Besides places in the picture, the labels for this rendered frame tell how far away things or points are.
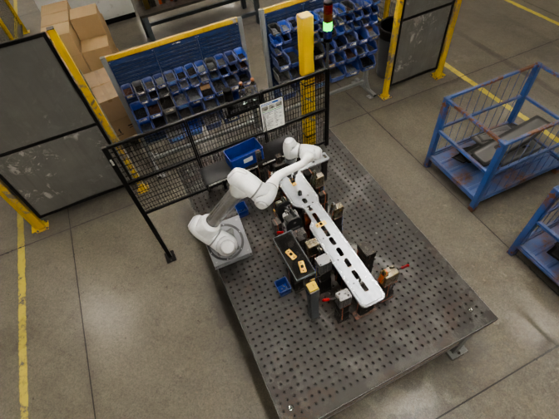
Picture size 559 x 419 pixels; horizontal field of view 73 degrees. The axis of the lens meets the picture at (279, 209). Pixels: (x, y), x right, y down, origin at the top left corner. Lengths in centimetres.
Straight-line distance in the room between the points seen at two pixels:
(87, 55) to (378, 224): 482
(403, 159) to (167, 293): 308
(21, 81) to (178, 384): 290
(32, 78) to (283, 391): 325
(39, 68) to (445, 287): 373
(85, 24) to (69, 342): 446
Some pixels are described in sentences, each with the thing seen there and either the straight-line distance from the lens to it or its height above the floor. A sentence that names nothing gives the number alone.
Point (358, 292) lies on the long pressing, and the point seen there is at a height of 100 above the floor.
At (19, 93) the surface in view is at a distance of 410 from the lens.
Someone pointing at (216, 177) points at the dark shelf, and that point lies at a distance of 324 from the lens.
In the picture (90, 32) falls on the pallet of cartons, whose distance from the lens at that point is 674.
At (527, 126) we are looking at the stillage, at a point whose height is 52.
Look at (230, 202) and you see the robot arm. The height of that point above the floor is 144.
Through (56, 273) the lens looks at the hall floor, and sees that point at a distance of 466.
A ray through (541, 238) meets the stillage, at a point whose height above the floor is 16.
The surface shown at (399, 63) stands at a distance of 557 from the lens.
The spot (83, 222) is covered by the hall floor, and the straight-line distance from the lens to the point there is 492.
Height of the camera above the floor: 331
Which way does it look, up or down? 52 degrees down
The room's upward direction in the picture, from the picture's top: 8 degrees counter-clockwise
